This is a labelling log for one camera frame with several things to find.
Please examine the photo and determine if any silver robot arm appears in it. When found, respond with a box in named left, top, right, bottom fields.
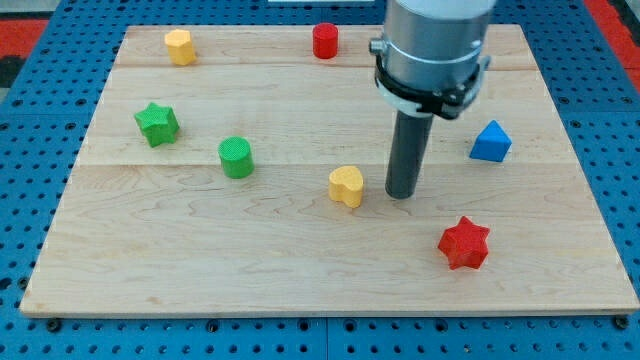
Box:
left=369, top=0, right=496, bottom=120

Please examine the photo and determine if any yellow heart block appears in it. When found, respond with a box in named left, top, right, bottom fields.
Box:
left=328, top=165, right=364, bottom=208

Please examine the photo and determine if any green cylinder block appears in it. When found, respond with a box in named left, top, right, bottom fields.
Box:
left=218, top=136, right=254, bottom=179

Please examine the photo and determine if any wooden board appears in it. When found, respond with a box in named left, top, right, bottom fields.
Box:
left=20, top=25, right=639, bottom=318

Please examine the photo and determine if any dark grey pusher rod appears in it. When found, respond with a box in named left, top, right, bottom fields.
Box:
left=385, top=112, right=433, bottom=199

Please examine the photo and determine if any red cylinder block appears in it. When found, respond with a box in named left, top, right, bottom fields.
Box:
left=312, top=22, right=339, bottom=59

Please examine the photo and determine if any red star block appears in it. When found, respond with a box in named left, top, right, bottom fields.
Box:
left=438, top=216, right=490, bottom=270

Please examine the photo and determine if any green star block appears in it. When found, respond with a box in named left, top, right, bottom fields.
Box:
left=134, top=102, right=180, bottom=147

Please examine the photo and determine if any blue triangle block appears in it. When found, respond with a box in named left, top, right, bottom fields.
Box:
left=469, top=120, right=513, bottom=162

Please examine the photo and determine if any yellow hexagon block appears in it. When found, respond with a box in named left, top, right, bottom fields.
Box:
left=164, top=29, right=197, bottom=66

